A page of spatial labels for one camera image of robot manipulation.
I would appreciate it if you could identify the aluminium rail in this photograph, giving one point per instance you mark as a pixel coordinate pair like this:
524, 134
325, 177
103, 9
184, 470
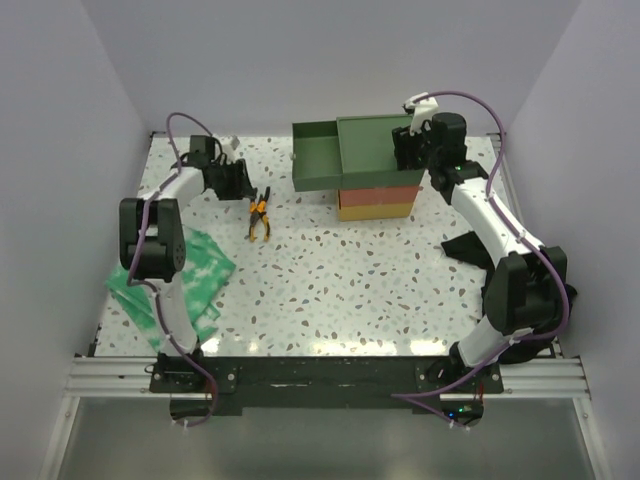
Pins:
125, 377

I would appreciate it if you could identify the black cloth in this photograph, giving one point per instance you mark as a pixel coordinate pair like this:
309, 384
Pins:
519, 295

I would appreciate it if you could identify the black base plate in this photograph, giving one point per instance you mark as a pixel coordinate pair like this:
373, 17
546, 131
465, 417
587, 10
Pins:
226, 386

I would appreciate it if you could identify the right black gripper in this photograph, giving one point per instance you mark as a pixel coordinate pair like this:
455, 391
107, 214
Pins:
404, 143

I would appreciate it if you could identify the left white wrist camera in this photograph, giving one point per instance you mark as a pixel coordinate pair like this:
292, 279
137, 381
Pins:
229, 147

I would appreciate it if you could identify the green white cloth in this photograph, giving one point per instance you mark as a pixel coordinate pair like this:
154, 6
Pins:
206, 271

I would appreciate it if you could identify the yellow drawer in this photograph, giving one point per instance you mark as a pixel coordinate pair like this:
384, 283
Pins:
374, 211

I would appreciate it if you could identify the green drawer box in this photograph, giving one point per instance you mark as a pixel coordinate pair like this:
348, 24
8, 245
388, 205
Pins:
348, 153

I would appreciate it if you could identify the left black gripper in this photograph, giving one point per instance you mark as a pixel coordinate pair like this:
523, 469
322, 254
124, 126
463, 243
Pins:
241, 186

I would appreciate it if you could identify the orange drawer box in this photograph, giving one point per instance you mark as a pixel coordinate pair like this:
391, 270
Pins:
378, 196

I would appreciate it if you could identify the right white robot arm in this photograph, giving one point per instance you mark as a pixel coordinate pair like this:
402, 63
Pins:
468, 190

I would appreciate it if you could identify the orange black pliers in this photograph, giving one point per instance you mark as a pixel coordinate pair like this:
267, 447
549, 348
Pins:
258, 213

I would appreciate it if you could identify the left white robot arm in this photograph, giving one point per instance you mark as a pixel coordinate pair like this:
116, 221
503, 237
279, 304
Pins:
152, 246

